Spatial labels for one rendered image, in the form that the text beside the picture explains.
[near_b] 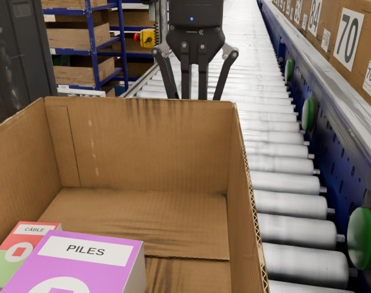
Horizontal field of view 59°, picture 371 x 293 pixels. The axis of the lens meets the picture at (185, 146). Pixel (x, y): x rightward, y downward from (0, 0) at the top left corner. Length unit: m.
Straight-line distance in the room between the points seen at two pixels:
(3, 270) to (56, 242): 0.06
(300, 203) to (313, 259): 0.13
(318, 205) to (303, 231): 0.07
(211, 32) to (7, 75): 0.57
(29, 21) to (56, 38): 1.02
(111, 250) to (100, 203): 0.19
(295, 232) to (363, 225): 0.13
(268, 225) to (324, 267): 0.10
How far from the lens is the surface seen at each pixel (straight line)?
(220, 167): 0.53
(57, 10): 1.91
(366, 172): 0.46
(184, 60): 0.48
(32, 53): 0.96
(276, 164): 0.68
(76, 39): 1.93
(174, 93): 0.51
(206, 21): 0.45
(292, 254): 0.48
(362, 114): 0.58
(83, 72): 1.95
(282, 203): 0.58
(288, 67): 1.11
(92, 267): 0.35
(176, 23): 0.46
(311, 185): 0.64
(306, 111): 0.75
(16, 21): 0.93
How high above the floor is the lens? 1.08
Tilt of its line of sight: 27 degrees down
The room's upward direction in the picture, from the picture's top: straight up
